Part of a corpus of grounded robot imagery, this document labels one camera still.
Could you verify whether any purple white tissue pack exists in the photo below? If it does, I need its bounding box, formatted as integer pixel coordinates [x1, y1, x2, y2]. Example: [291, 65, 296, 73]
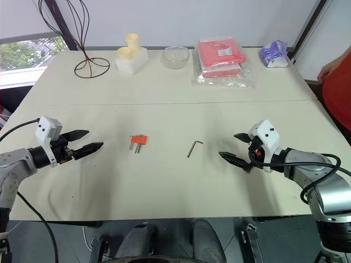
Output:
[258, 39, 290, 70]

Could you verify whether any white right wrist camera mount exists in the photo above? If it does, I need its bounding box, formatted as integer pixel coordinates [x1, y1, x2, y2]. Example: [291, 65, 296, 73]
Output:
[248, 118, 282, 174]

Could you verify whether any dark grey rounded shape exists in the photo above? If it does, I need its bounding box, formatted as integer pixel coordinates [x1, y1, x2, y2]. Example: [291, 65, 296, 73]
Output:
[114, 221, 159, 260]
[191, 218, 227, 263]

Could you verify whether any dark window frame post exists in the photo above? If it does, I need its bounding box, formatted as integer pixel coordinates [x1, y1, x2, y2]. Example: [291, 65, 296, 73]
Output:
[293, 0, 329, 60]
[52, 0, 78, 52]

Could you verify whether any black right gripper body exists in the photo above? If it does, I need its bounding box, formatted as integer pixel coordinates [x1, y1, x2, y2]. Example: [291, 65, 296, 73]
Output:
[247, 136, 265, 168]

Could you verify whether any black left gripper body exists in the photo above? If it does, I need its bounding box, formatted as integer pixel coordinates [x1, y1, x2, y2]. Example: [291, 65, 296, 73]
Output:
[52, 138, 77, 165]

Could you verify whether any clear glass bowl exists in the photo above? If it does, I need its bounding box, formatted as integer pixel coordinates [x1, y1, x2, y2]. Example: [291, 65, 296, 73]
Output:
[160, 45, 190, 70]

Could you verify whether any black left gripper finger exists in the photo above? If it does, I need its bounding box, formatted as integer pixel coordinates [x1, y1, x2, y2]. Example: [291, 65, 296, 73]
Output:
[60, 129, 90, 142]
[71, 142, 104, 161]

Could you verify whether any brown wire stand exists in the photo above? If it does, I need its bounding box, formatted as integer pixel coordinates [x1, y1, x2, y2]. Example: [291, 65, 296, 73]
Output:
[38, 0, 111, 79]

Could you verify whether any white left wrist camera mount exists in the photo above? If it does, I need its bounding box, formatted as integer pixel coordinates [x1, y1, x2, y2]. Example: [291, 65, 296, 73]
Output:
[35, 116, 64, 168]

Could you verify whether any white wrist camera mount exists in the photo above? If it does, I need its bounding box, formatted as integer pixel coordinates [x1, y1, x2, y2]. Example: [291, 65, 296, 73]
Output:
[248, 118, 282, 174]
[35, 116, 64, 168]

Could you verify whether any long black floor cable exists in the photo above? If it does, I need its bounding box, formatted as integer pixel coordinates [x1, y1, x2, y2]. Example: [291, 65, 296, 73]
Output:
[16, 191, 59, 263]

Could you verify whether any short cream cylinder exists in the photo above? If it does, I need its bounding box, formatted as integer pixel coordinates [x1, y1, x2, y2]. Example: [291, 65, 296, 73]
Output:
[117, 46, 133, 62]

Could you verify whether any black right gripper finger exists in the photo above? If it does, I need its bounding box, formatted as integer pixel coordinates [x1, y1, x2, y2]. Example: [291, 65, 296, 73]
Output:
[233, 133, 254, 144]
[218, 151, 255, 174]

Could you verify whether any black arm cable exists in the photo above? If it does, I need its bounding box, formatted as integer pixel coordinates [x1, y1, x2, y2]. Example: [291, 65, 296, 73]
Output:
[251, 153, 351, 204]
[0, 118, 41, 141]

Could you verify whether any tall cream cylinder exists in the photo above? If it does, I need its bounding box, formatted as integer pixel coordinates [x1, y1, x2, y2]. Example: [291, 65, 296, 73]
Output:
[125, 32, 141, 52]

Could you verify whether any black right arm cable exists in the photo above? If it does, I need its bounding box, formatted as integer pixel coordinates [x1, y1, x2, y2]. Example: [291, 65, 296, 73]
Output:
[251, 153, 351, 204]

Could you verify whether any red packet in plastic bag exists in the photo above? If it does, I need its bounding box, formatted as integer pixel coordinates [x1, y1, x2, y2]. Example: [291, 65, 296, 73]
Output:
[195, 38, 247, 68]
[191, 63, 257, 89]

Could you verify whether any metal hex key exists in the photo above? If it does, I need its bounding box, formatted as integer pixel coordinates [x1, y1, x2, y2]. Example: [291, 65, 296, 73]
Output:
[186, 140, 204, 159]

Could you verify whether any bystander red shirt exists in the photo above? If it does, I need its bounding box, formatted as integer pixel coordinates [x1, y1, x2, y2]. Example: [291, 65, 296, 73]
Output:
[321, 52, 351, 135]

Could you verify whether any white foam block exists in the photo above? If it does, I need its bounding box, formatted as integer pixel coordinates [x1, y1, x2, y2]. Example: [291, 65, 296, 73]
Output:
[114, 45, 149, 76]

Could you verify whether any black metal table leg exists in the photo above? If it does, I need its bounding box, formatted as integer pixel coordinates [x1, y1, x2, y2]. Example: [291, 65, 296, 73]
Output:
[239, 223, 264, 263]
[87, 237, 110, 263]

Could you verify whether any bystander bare hand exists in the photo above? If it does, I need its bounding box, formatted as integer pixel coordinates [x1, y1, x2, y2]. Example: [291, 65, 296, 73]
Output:
[317, 60, 340, 83]

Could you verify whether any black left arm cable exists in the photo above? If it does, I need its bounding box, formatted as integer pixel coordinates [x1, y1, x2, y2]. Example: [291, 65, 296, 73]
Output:
[0, 118, 41, 141]

